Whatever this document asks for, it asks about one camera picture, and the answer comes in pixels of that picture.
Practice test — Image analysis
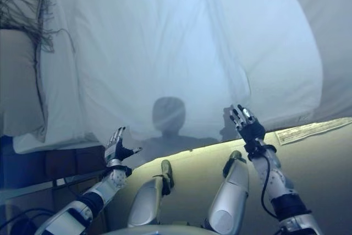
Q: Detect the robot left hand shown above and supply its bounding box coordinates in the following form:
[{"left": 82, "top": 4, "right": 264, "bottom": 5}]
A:
[{"left": 104, "top": 126, "right": 144, "bottom": 168}]

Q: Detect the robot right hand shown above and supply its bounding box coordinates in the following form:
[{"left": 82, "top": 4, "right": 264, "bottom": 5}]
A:
[{"left": 229, "top": 104, "right": 267, "bottom": 146}]

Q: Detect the white duvet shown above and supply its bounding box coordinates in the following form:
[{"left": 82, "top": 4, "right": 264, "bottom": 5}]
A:
[{"left": 52, "top": 0, "right": 324, "bottom": 164}]

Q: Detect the white bed sheet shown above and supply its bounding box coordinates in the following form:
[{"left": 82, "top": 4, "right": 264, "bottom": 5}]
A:
[{"left": 12, "top": 0, "right": 106, "bottom": 155}]

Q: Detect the beige bed pillow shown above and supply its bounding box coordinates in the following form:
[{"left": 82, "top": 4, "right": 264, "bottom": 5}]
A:
[{"left": 0, "top": 28, "right": 48, "bottom": 144}]

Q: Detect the beige bed runner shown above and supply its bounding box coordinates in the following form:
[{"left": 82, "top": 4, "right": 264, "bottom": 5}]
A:
[{"left": 280, "top": 0, "right": 352, "bottom": 134}]

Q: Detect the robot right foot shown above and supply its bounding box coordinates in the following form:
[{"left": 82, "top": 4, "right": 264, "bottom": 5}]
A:
[{"left": 222, "top": 150, "right": 248, "bottom": 178}]

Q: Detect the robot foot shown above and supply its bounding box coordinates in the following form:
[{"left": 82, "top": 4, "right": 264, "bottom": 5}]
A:
[
  {"left": 222, "top": 150, "right": 248, "bottom": 178},
  {"left": 152, "top": 159, "right": 176, "bottom": 196}
]

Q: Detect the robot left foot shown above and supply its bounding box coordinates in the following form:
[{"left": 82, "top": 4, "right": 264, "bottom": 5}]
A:
[{"left": 152, "top": 159, "right": 176, "bottom": 196}]

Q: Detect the silver robot left leg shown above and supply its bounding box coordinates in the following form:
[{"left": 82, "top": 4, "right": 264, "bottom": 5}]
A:
[{"left": 127, "top": 176, "right": 166, "bottom": 229}]

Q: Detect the silver robot leg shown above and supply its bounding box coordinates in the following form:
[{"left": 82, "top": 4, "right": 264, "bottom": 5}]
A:
[
  {"left": 207, "top": 160, "right": 250, "bottom": 232},
  {"left": 127, "top": 176, "right": 166, "bottom": 229}
]

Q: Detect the silver robot right leg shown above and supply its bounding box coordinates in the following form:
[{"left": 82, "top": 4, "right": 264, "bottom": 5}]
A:
[{"left": 207, "top": 160, "right": 250, "bottom": 232}]

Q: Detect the patterned fringed cushion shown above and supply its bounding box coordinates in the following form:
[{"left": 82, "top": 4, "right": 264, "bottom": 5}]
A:
[{"left": 0, "top": 0, "right": 76, "bottom": 53}]

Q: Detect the brown upholstered bed frame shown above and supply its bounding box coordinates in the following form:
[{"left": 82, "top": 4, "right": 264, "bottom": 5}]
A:
[{"left": 0, "top": 134, "right": 111, "bottom": 189}]

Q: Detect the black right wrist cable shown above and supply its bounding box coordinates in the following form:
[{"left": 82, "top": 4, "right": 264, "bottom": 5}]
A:
[{"left": 259, "top": 154, "right": 279, "bottom": 219}]

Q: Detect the thick black floor cable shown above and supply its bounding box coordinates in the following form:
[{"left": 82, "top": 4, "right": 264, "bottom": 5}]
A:
[{"left": 0, "top": 207, "right": 56, "bottom": 235}]

